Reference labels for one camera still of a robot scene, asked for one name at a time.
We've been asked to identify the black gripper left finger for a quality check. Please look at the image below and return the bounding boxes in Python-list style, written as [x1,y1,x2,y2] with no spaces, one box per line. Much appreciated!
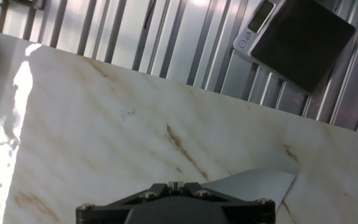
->
[75,180,177,224]

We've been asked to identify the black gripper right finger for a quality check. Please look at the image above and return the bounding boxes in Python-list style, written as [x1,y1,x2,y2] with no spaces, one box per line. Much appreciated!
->
[175,180,276,224]

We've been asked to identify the white paper sheet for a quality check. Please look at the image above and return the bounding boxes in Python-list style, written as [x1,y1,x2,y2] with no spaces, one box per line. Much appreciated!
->
[202,169,297,212]

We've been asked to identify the marble pattern board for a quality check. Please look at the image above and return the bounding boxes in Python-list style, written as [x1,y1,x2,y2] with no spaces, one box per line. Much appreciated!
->
[0,29,358,224]

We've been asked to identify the silver digital scale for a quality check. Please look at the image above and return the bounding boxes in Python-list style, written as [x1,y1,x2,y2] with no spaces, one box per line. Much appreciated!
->
[232,0,356,94]

